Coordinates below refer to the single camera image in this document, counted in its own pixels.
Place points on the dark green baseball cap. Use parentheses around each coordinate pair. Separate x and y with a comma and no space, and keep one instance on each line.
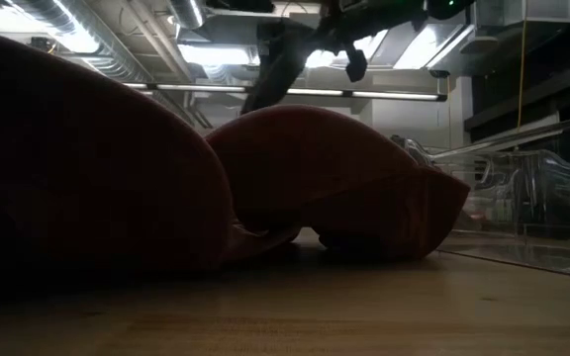
(277,74)

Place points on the white ceiling duct box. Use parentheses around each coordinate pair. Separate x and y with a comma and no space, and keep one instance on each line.
(522,10)

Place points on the black ceiling sensor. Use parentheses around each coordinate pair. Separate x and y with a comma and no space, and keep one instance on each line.
(42,44)

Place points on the small silver ventilation duct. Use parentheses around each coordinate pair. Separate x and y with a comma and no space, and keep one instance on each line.
(186,12)

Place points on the large silver ventilation duct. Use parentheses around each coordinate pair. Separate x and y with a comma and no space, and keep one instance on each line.
(117,69)

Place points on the clear plastic bin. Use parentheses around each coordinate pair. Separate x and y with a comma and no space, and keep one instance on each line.
(537,222)

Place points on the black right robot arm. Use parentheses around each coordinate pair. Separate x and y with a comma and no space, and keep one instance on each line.
(448,9)

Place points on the linear ceiling light bar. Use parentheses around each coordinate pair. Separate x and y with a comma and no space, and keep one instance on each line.
(201,88)

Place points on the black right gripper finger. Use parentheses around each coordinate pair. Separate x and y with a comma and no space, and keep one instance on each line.
(355,64)

